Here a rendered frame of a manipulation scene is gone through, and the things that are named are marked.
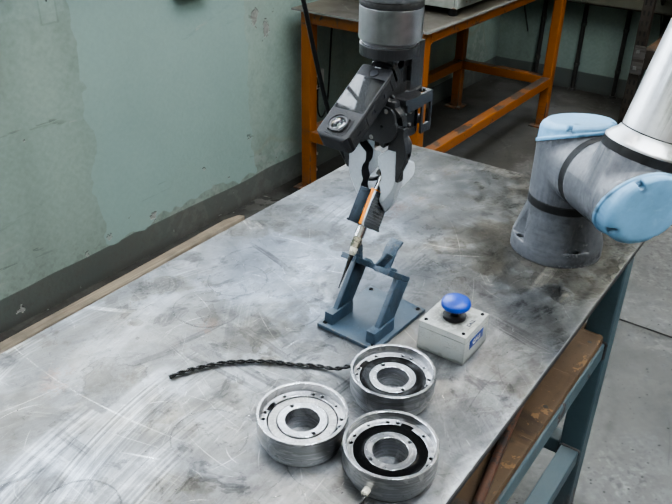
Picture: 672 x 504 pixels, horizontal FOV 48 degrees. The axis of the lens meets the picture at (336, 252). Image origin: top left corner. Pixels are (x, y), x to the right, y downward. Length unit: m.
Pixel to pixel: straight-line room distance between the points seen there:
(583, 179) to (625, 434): 1.20
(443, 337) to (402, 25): 0.40
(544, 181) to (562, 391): 0.40
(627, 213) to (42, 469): 0.80
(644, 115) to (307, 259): 0.55
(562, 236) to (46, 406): 0.80
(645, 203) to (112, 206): 1.97
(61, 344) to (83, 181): 1.54
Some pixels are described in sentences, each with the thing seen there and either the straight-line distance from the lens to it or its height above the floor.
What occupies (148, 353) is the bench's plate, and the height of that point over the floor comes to 0.80.
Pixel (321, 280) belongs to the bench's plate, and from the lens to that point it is 1.17.
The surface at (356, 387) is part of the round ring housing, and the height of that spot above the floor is 0.83.
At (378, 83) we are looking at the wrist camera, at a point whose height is 1.16.
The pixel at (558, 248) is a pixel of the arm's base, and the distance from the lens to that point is 1.25.
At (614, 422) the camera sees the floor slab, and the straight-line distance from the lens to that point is 2.25.
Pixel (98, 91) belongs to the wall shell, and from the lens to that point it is 2.56.
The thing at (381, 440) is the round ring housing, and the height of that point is 0.83.
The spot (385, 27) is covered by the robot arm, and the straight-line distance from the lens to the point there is 0.88.
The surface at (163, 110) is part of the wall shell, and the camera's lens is 2.75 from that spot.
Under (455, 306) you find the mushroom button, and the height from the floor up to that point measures 0.87.
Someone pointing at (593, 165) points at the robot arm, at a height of 1.00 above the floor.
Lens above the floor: 1.42
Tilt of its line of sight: 30 degrees down
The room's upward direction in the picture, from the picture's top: 1 degrees clockwise
